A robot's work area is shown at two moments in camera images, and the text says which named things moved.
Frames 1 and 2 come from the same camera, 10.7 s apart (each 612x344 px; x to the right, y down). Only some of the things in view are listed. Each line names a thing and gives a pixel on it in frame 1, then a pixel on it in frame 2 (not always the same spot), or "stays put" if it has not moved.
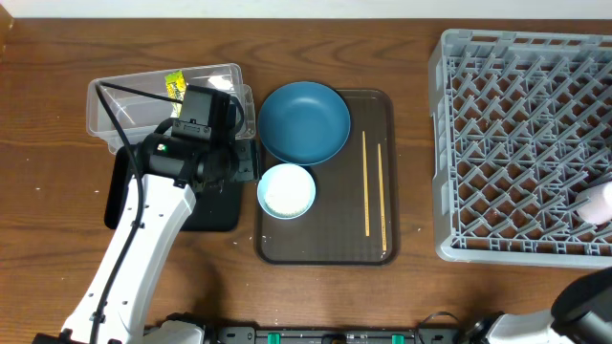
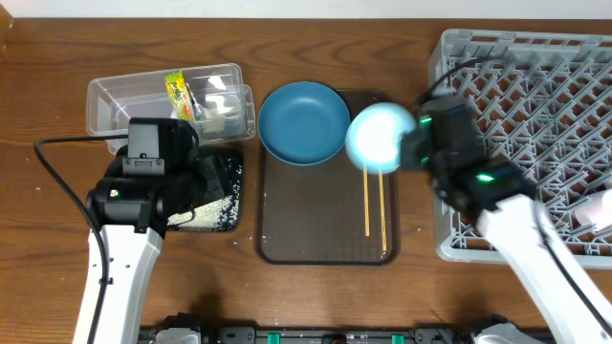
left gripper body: x=234 y=161 to x=197 y=184
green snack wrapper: x=176 y=85 stays put
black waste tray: x=216 y=209 stays put
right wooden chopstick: x=382 y=200 stays put
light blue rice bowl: x=286 y=191 to x=372 y=137
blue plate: x=304 y=123 stays put
